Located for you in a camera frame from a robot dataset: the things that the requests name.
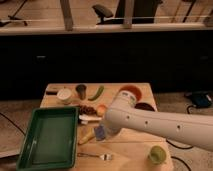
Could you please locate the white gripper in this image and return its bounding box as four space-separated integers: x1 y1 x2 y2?
100 108 124 138

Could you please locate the blue sponge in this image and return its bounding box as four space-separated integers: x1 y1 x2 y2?
94 125 106 141

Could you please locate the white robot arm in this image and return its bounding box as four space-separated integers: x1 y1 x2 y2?
100 90 213 151

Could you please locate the green plastic tray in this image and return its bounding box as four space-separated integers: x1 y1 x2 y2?
16 107 78 171

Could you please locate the orange peach fruit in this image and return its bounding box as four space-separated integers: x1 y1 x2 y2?
96 104 107 117

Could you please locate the yellow corn cob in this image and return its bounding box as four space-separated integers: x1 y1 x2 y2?
78 130 95 145

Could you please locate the dark maroon bowl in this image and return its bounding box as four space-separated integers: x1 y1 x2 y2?
135 103 155 111

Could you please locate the green pepper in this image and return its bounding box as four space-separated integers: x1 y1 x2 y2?
88 85 104 101

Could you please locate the brown grape bunch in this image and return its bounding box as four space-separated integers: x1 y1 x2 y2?
79 105 97 115

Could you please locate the orange bowl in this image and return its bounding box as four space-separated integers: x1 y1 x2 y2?
120 85 142 100

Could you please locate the silver fork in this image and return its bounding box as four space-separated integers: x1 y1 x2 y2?
77 153 113 161

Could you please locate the dark metal cup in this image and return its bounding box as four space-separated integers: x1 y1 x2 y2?
76 84 87 100

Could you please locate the white cup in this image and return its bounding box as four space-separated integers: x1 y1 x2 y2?
57 88 72 104

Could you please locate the green cup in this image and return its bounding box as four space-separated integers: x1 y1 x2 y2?
148 145 167 165

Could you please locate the blue black floor device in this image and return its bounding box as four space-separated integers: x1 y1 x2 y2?
185 92 212 108

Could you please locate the black office chair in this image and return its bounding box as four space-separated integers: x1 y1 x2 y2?
92 4 113 25

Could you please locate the black floor cable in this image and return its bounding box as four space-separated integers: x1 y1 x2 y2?
165 104 200 171

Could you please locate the wooden post right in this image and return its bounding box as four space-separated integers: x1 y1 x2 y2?
123 0 135 29

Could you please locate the wooden post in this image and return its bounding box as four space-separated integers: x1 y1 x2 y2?
60 0 73 31
123 0 135 29

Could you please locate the black cable left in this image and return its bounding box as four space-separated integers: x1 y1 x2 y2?
0 112 26 137

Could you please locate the wooden post left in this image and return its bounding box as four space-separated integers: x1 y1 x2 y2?
60 0 73 31

